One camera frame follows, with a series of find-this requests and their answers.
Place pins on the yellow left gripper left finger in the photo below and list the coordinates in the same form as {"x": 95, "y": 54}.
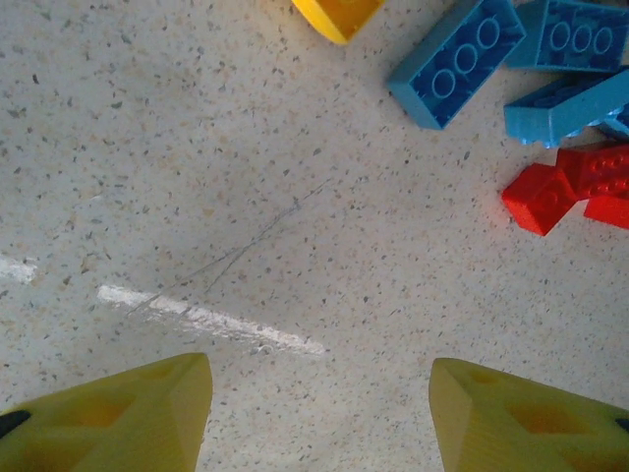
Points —
{"x": 98, "y": 423}

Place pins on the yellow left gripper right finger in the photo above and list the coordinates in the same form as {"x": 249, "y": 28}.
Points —
{"x": 531, "y": 428}

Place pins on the red lego brick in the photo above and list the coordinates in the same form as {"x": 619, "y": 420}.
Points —
{"x": 535, "y": 201}
{"x": 599, "y": 172}
{"x": 611, "y": 211}

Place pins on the blue lego brick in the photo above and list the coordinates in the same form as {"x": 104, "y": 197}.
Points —
{"x": 457, "y": 64}
{"x": 555, "y": 115}
{"x": 580, "y": 37}

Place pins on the yellow lego brick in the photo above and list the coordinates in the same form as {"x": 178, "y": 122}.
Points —
{"x": 339, "y": 17}

